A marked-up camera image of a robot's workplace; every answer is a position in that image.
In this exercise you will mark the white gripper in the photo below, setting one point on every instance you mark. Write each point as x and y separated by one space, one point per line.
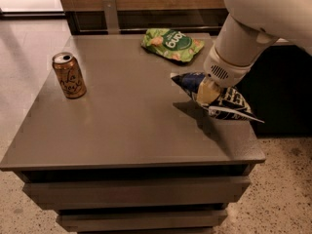
223 70

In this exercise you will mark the blue potato chip bag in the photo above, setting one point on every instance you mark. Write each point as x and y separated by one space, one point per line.
230 105

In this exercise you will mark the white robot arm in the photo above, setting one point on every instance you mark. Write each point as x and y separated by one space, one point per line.
251 27

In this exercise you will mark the green snack bag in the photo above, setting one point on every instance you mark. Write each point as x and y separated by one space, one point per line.
171 44

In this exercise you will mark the orange soda can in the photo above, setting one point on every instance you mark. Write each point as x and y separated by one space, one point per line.
69 75

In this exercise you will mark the left metal bracket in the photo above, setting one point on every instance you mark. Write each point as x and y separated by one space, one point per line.
111 16

